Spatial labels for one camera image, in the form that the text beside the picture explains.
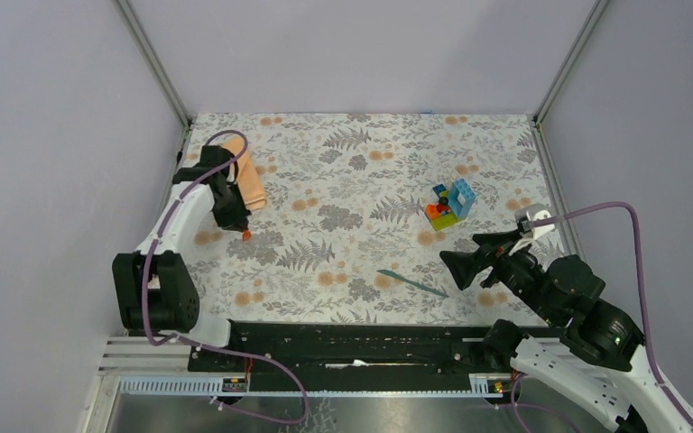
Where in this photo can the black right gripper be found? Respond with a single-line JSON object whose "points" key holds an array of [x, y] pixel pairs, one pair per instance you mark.
{"points": [[464, 264]]}

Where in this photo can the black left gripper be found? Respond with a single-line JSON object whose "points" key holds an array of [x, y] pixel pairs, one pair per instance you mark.
{"points": [[237, 219]]}

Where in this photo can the peach satin napkin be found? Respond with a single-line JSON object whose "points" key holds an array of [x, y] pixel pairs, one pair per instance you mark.
{"points": [[249, 182]]}

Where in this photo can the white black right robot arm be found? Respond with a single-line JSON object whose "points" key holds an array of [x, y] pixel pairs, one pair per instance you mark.
{"points": [[631, 393]]}

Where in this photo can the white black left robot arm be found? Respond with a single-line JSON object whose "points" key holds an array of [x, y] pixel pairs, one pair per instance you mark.
{"points": [[154, 289]]}

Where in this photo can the colourful toy brick pile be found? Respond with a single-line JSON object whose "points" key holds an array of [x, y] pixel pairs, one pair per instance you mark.
{"points": [[454, 202]]}

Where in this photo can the floral patterned table mat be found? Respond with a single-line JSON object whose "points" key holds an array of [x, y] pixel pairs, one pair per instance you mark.
{"points": [[346, 195]]}

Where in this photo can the left aluminium frame post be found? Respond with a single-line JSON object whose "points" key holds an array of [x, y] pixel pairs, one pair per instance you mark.
{"points": [[152, 60]]}

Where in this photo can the aluminium frame post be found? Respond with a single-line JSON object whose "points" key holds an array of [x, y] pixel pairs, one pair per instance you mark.
{"points": [[152, 60], [577, 48]]}

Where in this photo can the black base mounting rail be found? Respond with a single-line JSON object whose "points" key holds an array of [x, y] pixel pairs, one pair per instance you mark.
{"points": [[354, 358]]}

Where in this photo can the right aluminium frame post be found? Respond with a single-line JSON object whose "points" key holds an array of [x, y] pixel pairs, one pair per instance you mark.
{"points": [[577, 48]]}

